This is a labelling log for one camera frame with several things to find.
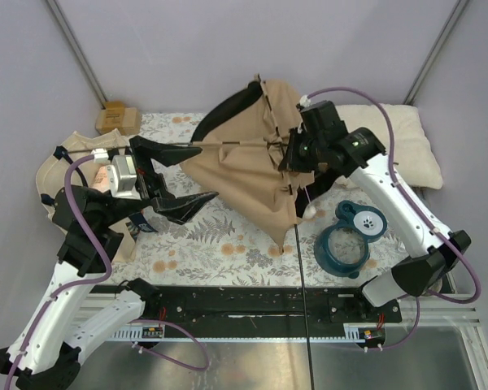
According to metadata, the white fluffy pillow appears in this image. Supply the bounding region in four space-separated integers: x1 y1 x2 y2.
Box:
337 104 443 189

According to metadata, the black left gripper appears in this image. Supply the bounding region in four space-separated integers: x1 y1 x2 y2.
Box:
100 135 221 226

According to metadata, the white slotted cable duct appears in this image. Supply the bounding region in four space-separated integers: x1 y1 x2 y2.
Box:
108 324 165 343

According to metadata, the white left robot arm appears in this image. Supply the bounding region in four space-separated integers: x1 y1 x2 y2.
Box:
0 136 215 389

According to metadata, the white pompom toy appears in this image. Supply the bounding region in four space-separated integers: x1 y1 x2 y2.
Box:
303 204 317 219

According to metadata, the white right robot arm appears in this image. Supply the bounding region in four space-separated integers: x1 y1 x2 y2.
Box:
279 97 471 322

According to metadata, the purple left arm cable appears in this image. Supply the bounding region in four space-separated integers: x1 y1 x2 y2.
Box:
3 156 211 390

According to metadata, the aluminium frame post left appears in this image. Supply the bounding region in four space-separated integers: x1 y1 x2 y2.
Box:
44 0 107 109

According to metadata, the black tent pole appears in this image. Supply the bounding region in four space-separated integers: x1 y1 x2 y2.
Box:
55 141 288 155
255 72 316 390

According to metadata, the aluminium frame post right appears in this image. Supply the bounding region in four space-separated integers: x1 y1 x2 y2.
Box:
403 0 473 106

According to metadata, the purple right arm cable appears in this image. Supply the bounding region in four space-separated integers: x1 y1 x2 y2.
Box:
308 87 483 353

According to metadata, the beige fabric pet tent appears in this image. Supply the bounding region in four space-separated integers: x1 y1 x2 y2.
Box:
181 79 315 246

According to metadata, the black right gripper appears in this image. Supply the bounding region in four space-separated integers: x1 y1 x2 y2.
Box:
279 127 326 173

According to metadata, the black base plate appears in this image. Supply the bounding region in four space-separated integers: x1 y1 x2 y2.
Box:
113 284 403 340

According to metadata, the cream canvas tote bag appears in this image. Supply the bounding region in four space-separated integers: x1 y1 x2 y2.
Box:
36 130 136 262

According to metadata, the aluminium frame post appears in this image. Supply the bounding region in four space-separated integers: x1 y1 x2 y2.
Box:
44 0 107 109
403 0 473 106

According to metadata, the cardboard box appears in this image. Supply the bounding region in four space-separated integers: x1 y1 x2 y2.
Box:
95 101 142 136

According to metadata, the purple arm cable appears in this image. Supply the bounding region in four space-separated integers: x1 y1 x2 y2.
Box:
308 87 483 353
3 156 211 390

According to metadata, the floral patterned mat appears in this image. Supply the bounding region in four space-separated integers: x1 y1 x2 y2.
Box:
105 111 407 289

